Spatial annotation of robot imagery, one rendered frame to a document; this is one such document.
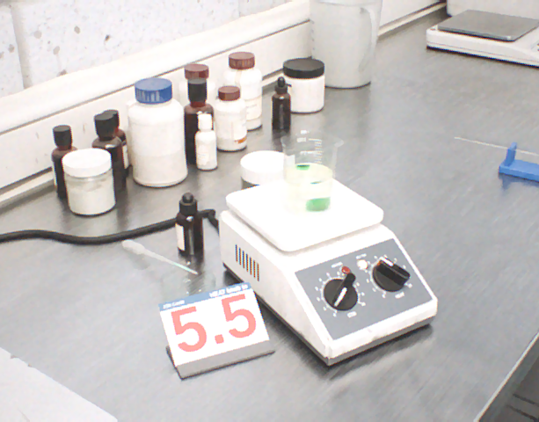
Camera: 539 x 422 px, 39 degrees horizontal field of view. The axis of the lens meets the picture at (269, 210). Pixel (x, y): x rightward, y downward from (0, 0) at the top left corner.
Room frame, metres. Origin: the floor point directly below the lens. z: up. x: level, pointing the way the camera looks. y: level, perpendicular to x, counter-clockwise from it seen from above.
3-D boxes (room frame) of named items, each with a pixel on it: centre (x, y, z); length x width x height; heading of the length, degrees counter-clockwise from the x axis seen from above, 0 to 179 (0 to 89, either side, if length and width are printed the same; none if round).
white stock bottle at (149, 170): (0.92, 0.15, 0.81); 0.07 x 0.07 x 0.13
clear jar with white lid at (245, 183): (0.80, 0.00, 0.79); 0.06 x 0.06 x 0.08
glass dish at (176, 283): (0.65, 0.08, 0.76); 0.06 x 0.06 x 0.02
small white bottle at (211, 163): (0.95, 0.09, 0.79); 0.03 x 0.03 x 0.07
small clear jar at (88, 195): (0.84, 0.22, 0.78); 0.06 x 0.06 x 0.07
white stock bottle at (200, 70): (1.08, 0.11, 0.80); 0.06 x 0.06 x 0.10
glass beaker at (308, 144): (0.67, -0.04, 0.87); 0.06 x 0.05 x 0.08; 79
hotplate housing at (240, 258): (0.65, -0.05, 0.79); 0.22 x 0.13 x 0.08; 32
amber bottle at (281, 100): (1.10, -0.02, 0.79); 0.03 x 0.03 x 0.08
